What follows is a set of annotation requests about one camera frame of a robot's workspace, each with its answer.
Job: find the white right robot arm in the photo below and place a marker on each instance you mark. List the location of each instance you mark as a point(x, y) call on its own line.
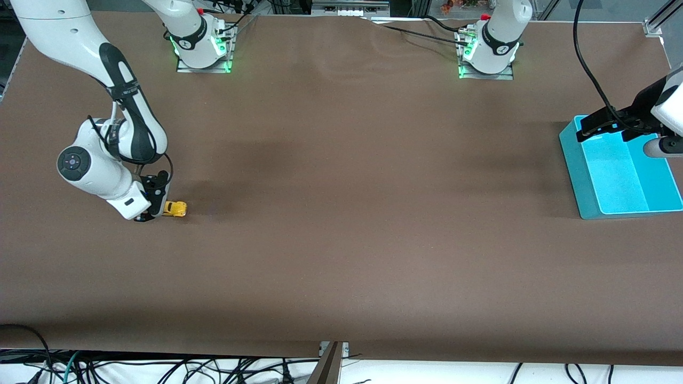
point(80, 42)

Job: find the cyan plastic bin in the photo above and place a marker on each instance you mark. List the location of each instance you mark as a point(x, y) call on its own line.
point(619, 181)

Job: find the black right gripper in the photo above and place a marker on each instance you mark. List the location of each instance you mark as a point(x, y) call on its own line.
point(155, 193)

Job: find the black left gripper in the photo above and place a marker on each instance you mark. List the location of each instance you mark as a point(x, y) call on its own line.
point(642, 106)

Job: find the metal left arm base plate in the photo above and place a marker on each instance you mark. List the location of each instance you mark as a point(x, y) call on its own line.
point(485, 76)

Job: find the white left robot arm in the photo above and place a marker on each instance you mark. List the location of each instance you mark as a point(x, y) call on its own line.
point(499, 48)

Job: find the yellow toy beetle car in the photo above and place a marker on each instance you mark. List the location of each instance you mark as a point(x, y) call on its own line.
point(176, 209)

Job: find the metal table bracket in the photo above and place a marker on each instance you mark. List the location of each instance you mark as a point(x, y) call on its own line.
point(333, 349)

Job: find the grey power strip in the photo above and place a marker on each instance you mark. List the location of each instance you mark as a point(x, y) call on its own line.
point(349, 9)

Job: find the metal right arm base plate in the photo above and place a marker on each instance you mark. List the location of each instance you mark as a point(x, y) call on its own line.
point(204, 68)

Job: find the aluminium frame profile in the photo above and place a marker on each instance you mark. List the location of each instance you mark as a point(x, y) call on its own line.
point(659, 18)

